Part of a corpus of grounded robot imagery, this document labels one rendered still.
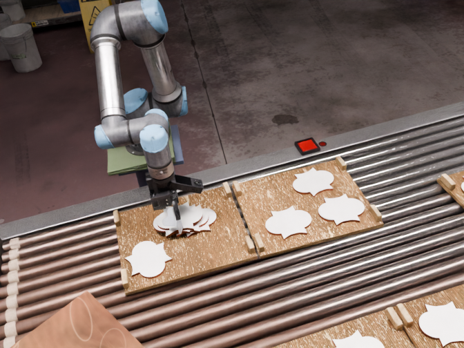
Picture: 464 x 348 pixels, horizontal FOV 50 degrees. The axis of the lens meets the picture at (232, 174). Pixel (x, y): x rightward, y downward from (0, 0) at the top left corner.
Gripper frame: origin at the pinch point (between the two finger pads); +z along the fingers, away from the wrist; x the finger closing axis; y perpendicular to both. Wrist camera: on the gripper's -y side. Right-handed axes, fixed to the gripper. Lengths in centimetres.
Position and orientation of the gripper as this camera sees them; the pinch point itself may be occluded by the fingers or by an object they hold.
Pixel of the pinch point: (179, 217)
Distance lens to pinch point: 163.4
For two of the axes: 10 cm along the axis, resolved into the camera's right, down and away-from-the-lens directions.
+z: 0.9, 7.6, 6.4
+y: -9.7, 2.0, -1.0
